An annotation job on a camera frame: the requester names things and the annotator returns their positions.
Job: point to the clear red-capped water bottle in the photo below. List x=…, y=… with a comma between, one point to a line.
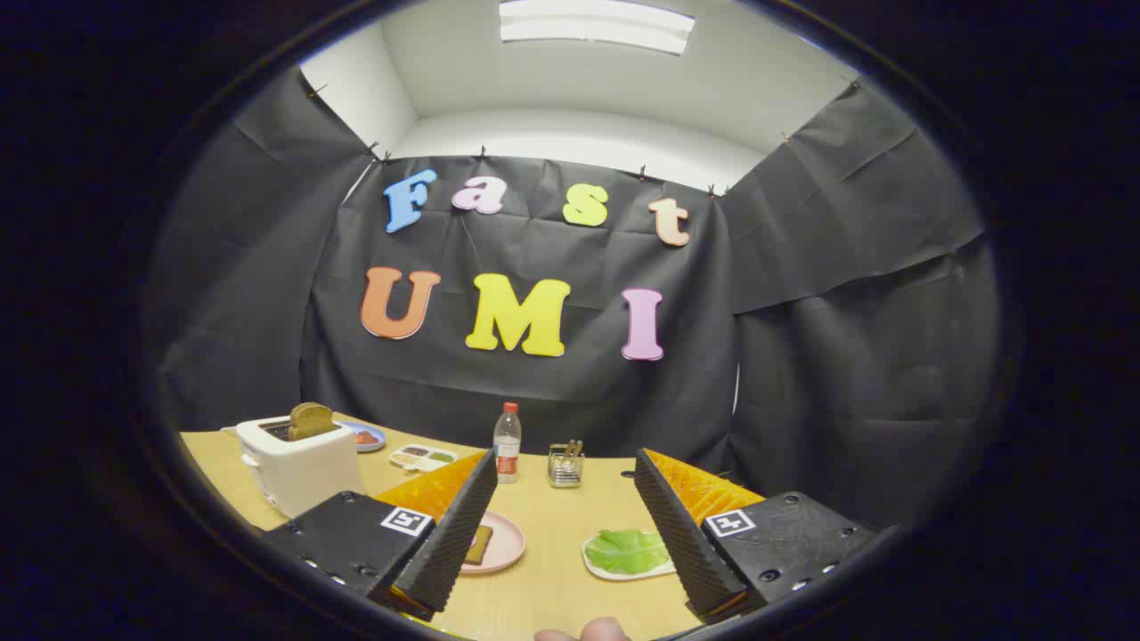
x=508, y=445

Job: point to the white compartment condiment tray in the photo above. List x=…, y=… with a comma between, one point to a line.
x=423, y=458

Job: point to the red brown food pieces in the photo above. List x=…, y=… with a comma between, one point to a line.
x=365, y=438

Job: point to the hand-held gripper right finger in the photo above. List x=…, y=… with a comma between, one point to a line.
x=681, y=543

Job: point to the black backdrop cloth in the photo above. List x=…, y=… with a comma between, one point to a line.
x=552, y=401

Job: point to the ceiling light panel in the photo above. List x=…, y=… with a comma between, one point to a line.
x=597, y=25

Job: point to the white toaster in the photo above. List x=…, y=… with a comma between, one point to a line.
x=303, y=472

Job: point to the white square plate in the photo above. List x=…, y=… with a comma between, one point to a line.
x=616, y=576

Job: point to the pink round plate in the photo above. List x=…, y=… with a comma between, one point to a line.
x=505, y=543

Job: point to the metal mesh utensil holder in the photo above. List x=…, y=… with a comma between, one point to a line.
x=565, y=472

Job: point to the toasted brown bread slice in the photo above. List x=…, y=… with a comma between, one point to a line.
x=310, y=420

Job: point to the green lettuce leaf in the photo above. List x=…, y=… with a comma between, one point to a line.
x=628, y=552

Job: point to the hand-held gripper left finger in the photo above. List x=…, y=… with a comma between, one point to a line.
x=450, y=534

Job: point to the small blue plate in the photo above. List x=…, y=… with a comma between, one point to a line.
x=374, y=445

